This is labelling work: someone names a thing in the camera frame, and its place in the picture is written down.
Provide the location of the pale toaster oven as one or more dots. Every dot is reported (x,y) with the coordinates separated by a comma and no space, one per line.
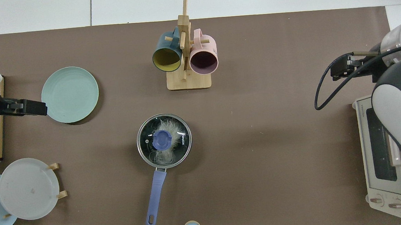
(383,155)

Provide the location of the brown table cloth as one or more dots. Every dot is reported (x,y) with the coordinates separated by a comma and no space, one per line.
(279,156)

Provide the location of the dark teal cup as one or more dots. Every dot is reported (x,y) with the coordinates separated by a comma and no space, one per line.
(167,59)

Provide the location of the glass lid blue knob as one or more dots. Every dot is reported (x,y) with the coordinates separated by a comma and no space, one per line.
(163,140)

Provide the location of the pink ribbed cup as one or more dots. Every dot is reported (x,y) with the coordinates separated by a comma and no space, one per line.
(203,62)

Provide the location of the teal plate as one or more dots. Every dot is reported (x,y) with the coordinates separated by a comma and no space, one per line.
(70,94)

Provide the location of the wooden cup stand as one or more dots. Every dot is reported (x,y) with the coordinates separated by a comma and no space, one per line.
(189,81)

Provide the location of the grey plate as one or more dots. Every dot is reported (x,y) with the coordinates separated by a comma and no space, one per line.
(27,190)

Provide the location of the white vermicelli bundle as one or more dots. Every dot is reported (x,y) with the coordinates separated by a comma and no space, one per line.
(161,158)

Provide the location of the wooden plate rack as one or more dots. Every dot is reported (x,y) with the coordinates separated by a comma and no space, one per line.
(53,166)

